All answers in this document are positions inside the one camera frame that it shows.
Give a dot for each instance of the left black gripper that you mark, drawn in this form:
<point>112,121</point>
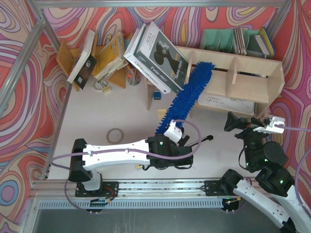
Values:
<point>184,150</point>

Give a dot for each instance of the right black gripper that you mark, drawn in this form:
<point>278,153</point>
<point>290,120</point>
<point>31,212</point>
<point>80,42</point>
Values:
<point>245,126</point>

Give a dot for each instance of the blue microfiber duster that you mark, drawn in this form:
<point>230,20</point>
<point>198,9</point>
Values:
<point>187,97</point>

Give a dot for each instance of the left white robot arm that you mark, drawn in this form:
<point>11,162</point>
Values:
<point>160,151</point>

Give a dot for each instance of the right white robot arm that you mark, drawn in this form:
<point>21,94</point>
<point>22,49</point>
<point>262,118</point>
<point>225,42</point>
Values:
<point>290,213</point>

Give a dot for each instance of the light wooden bookshelf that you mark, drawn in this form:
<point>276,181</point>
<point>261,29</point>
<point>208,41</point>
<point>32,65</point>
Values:
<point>241,77</point>

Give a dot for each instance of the spiral notebook with drawings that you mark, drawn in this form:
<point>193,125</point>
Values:
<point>230,104</point>

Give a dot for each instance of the yellow sticky note pad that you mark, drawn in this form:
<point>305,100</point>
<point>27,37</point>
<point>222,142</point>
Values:
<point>161,113</point>

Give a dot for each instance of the blue pencil sharpener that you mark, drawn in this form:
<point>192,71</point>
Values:
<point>157,95</point>

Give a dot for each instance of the clear tape roll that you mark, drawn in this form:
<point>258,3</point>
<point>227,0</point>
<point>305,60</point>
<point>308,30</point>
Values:
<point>114,136</point>

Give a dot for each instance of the green plastic desk organizer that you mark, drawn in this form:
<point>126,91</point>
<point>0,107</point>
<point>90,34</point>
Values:
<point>236,41</point>

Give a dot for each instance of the pencil cup with pencils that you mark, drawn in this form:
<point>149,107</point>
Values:
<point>133,76</point>

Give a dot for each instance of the blue grey book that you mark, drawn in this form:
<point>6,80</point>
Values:
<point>265,43</point>

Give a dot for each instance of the black white Twins story book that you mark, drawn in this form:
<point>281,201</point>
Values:
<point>159,55</point>

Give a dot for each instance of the white Cioklade book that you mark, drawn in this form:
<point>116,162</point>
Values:
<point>129,56</point>

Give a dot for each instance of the yellow worn book stack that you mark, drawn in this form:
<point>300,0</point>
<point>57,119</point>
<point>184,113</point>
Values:
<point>110,58</point>

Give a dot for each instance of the black white paperback book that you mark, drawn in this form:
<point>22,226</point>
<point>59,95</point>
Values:
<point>84,62</point>

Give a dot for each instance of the orange wooden book stand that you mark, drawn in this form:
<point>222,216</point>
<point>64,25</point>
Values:
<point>65,58</point>

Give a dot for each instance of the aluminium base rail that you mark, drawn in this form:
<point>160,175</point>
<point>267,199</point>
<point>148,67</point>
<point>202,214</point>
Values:
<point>132,187</point>

